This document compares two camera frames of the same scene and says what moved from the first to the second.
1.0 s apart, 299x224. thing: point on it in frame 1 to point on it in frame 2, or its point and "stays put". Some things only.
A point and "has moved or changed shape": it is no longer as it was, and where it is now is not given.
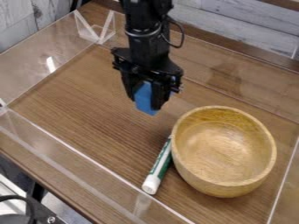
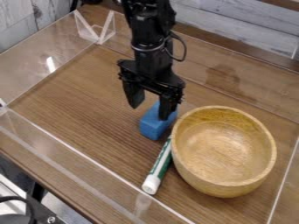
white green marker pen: (153, 180) stays put
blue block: (145, 98) has moved or changed shape
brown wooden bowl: (223, 149) stays put
